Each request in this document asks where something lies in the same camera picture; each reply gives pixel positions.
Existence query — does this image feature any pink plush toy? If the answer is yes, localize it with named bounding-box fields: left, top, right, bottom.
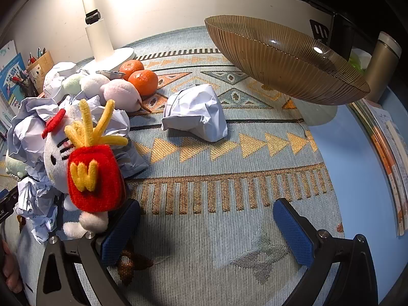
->
left=99, top=80, right=144, bottom=113

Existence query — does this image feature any bundle of pens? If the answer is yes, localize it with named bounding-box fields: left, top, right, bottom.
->
left=28, top=47, right=47, bottom=66

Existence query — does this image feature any white plush toy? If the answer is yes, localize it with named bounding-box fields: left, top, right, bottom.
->
left=80, top=74, right=110, bottom=98

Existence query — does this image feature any green tissue packet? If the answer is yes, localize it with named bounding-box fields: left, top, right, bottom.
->
left=349, top=48, right=372, bottom=71

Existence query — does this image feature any blue printed booklet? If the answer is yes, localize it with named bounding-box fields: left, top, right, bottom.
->
left=0, top=40, right=28, bottom=125

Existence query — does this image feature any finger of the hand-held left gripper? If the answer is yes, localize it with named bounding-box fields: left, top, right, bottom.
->
left=0, top=186, right=20, bottom=227

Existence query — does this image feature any white cat plush with fries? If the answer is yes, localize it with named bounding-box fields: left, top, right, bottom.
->
left=41, top=99, right=130, bottom=239

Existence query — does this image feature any white desk lamp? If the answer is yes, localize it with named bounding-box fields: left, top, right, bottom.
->
left=79, top=0, right=134, bottom=71

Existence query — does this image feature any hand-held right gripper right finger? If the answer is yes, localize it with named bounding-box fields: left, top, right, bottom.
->
left=272, top=198, right=379, bottom=306

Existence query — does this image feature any brown ribbed glass bowl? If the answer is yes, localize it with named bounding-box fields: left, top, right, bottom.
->
left=204, top=15, right=371, bottom=125

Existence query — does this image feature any large paper ball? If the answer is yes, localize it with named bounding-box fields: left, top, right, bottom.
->
left=161, top=83, right=228, bottom=142

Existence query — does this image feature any person's left hand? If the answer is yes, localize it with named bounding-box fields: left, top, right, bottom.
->
left=2, top=240, right=23, bottom=294

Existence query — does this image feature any stack of books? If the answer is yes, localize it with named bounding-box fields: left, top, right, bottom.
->
left=349, top=97, right=408, bottom=238

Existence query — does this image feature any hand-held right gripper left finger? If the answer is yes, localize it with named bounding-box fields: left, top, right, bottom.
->
left=35, top=198, right=141, bottom=306

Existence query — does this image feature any bluish paper ball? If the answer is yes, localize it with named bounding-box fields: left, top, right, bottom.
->
left=111, top=140, right=150, bottom=179

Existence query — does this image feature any champagne metal thermos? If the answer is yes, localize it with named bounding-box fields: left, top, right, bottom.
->
left=363, top=31, right=403, bottom=104

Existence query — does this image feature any cardboard pen holder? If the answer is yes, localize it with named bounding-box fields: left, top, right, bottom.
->
left=26, top=51, right=55, bottom=94

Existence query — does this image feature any orange mandarin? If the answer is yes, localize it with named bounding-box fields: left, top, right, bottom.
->
left=119, top=59, right=145, bottom=82
left=129, top=69, right=159, bottom=97

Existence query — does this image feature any pale green plush toy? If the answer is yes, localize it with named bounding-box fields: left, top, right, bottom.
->
left=5, top=153, right=29, bottom=179

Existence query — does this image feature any grey wrapper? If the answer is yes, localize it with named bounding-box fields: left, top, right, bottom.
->
left=96, top=69, right=126, bottom=80

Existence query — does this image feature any patterned woven mat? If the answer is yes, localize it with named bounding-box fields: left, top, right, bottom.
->
left=0, top=25, right=345, bottom=306

